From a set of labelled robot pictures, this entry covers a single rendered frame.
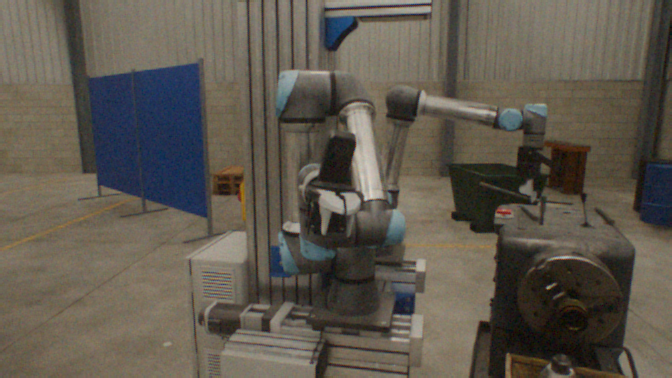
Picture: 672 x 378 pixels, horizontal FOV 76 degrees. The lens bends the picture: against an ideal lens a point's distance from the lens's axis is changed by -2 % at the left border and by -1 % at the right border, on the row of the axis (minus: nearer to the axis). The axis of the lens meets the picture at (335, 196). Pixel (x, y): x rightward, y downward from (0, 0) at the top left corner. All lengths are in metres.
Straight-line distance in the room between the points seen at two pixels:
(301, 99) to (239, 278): 0.65
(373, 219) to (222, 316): 0.66
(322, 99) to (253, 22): 0.41
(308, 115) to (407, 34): 10.63
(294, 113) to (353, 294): 0.50
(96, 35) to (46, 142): 3.30
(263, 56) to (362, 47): 10.27
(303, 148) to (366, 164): 0.20
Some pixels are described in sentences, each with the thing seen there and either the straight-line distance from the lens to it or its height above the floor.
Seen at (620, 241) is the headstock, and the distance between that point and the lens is 1.84.
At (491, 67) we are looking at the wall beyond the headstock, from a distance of 11.98.
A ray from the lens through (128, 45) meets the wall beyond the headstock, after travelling 13.19.
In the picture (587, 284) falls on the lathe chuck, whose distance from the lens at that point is 1.66.
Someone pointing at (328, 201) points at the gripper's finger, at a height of 1.58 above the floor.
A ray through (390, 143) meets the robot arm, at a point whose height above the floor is 1.58.
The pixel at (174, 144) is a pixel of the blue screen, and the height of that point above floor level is 1.22.
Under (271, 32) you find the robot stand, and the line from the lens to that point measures 1.37.
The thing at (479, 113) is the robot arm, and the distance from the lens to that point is 1.60.
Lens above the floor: 1.71
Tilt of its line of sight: 11 degrees down
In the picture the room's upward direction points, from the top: straight up
